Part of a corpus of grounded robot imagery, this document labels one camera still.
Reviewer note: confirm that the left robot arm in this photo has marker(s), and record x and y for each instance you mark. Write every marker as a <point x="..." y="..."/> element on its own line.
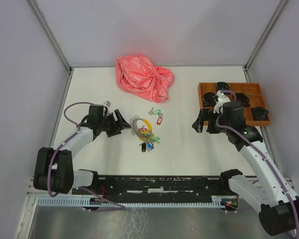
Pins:
<point x="54" y="171"/>

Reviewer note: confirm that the black coiled item right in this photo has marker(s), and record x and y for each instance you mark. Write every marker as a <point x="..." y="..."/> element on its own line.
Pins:
<point x="260" y="114"/>

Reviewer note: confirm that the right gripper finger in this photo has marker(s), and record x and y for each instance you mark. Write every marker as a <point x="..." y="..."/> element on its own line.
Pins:
<point x="202" y="117"/>
<point x="212" y="118"/>

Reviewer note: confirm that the crumpled pink plastic bag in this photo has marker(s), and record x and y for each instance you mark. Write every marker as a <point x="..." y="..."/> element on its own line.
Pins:
<point x="136" y="74"/>

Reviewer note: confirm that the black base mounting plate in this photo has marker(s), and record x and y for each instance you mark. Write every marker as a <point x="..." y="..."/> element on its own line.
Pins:
<point x="159" y="189"/>

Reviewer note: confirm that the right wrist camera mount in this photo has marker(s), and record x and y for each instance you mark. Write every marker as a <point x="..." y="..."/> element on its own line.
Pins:
<point x="220" y="101"/>

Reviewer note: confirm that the black coiled item top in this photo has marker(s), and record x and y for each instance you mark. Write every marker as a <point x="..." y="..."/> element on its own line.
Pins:
<point x="222" y="86"/>

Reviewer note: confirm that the key with red tag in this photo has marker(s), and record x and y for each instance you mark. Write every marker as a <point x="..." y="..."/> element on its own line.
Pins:
<point x="160" y="118"/>

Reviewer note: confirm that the black coiled item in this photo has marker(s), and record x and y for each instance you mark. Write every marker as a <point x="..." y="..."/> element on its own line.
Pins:
<point x="260" y="114"/>
<point x="242" y="99"/>
<point x="222" y="86"/>
<point x="208" y="99"/>

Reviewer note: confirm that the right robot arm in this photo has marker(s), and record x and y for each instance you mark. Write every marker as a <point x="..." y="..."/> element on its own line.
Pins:
<point x="276" y="203"/>

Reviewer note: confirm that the wooden compartment tray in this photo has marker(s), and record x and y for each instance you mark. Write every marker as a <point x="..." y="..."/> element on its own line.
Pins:
<point x="251" y="90"/>

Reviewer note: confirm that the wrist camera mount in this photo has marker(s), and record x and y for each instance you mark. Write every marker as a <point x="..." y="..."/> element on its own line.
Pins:
<point x="106" y="104"/>
<point x="220" y="101"/>

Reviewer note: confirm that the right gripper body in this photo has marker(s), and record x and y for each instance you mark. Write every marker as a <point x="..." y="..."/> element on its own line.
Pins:
<point x="227" y="123"/>

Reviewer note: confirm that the black coiled item middle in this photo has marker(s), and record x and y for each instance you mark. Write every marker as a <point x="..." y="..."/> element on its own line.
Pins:
<point x="242" y="99"/>

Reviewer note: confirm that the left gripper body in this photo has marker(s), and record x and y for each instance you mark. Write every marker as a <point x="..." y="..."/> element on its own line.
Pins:
<point x="103" y="122"/>

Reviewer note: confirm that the black coiled item left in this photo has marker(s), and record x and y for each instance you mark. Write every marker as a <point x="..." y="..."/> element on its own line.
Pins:
<point x="208" y="99"/>

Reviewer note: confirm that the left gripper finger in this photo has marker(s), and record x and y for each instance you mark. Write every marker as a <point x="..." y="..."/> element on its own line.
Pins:
<point x="114" y="129"/>
<point x="121" y="122"/>

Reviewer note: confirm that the key with green tag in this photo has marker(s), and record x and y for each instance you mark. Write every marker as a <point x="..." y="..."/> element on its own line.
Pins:
<point x="154" y="112"/>

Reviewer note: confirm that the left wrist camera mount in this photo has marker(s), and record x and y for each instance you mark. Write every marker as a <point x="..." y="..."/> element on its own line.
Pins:
<point x="106" y="104"/>

